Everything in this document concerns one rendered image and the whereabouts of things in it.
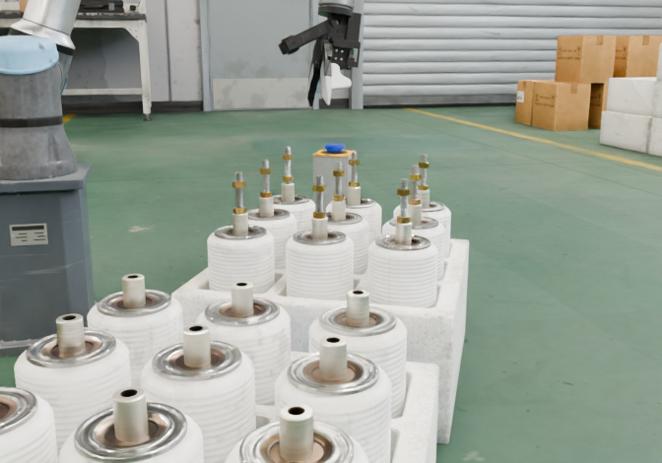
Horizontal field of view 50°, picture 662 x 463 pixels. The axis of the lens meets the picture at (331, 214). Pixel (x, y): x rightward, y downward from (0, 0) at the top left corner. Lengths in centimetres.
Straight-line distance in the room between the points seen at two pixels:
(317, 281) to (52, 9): 74
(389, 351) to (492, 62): 618
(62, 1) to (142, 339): 83
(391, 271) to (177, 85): 532
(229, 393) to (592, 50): 446
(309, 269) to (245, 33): 530
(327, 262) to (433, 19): 566
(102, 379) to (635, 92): 362
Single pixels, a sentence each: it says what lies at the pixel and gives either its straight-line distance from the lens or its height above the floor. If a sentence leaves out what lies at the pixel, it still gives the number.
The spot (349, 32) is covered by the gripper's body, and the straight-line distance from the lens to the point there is 150.
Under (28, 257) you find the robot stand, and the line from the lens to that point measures 130.
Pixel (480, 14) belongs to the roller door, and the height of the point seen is 82.
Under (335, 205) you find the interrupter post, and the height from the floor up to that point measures 28.
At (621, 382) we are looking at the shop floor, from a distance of 123.
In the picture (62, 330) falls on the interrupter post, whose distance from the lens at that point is 66.
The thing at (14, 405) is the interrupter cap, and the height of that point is 25.
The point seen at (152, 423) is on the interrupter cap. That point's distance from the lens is 54.
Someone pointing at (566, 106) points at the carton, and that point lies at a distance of 485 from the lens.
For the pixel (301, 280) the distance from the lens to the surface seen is 98.
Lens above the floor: 51
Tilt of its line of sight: 13 degrees down
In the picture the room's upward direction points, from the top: straight up
